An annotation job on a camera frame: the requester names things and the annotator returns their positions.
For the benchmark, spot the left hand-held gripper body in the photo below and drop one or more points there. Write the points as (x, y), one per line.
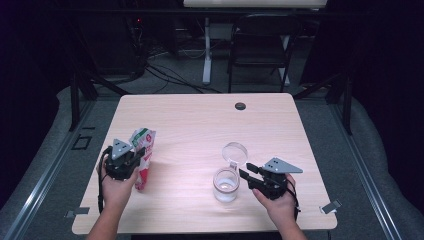
(120, 166)

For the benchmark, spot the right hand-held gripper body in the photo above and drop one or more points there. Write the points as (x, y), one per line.
(273, 181)

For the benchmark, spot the pink and clear plastic packet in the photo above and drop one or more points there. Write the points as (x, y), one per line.
(144, 140)

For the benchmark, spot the glass jar with hinged lid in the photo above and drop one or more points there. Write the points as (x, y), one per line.
(226, 191)

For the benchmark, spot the person's left hand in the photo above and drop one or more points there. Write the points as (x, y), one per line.
(116, 191)

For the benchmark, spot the person's right hand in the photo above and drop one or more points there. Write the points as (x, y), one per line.
(278, 206)

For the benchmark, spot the grey tape strip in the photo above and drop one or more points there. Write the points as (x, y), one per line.
(331, 206)
(78, 211)

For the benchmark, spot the dark round table grommet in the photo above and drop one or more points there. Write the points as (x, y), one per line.
(240, 106)

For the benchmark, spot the black metal stand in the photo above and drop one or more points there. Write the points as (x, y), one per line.
(75, 100)
(347, 106)

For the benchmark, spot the black folding chair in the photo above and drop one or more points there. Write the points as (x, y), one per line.
(263, 40)

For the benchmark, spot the white desk with white legs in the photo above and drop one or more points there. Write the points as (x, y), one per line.
(253, 3)

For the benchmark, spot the aluminium floor rail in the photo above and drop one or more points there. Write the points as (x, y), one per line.
(363, 176)
(50, 183)

